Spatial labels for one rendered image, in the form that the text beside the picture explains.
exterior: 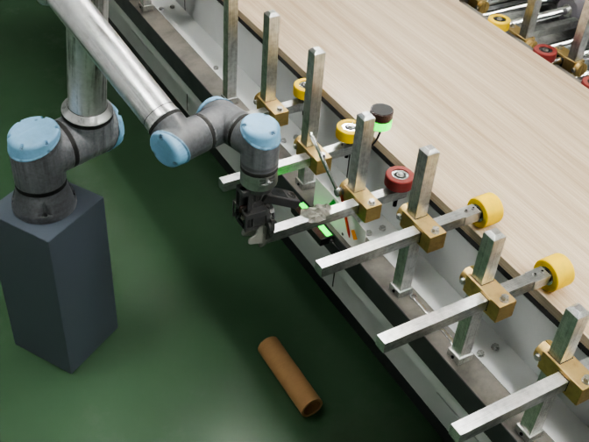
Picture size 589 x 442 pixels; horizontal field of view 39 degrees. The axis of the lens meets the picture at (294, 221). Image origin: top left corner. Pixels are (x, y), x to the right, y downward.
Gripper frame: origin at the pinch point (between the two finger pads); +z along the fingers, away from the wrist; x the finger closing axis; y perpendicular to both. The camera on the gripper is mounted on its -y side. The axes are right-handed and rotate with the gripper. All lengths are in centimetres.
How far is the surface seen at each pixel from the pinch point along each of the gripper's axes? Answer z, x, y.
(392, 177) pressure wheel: -8.1, 0.3, -38.9
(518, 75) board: -8, -27, -108
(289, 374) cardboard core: 75, -10, -19
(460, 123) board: -7, -13, -73
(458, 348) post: 8, 47, -29
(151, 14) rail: 12, -149, -30
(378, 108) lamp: -28.3, -4.8, -34.6
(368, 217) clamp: -1.4, 5.0, -29.1
